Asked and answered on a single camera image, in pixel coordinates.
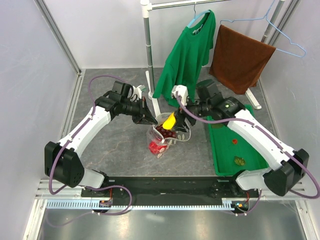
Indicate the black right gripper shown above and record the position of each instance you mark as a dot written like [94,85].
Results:
[181,125]

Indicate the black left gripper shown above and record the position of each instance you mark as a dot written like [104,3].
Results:
[143,112]

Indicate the purple grape bunch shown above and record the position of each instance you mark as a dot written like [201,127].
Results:
[166,133]

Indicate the clear dotted zip top bag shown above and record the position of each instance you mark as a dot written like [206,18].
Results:
[153,135]

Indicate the red bell pepper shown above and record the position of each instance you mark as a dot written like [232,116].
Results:
[157,148]

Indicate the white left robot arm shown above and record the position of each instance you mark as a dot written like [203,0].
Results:
[62,159]

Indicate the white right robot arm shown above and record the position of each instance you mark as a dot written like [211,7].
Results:
[286,165]

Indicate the green plastic tray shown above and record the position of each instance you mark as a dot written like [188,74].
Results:
[224,152]

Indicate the green leaf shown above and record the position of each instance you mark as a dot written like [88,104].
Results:
[239,161]

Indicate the green t-shirt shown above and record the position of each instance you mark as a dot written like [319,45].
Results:
[190,53]

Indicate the brown towel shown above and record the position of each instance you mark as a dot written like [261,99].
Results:
[238,60]

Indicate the light blue shirt hanger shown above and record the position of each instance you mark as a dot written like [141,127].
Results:
[196,16]

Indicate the white garment rack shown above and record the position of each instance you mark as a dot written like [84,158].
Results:
[146,8]

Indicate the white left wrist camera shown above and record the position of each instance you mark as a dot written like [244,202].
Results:
[137,92]

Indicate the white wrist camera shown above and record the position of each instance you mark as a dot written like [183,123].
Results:
[137,92]
[180,92]

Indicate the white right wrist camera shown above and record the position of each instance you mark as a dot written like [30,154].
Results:
[180,92]

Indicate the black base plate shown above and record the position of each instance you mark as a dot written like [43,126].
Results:
[180,189]

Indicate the slotted cable duct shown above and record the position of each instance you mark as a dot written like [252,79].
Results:
[97,204]

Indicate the blue wire hanger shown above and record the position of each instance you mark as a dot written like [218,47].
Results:
[270,26]

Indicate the aluminium frame post right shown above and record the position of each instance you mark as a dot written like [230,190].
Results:
[285,15]

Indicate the aluminium frame post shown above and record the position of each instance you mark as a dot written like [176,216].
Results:
[285,15]
[46,13]

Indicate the aluminium frame post left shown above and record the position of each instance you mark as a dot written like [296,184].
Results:
[46,13]

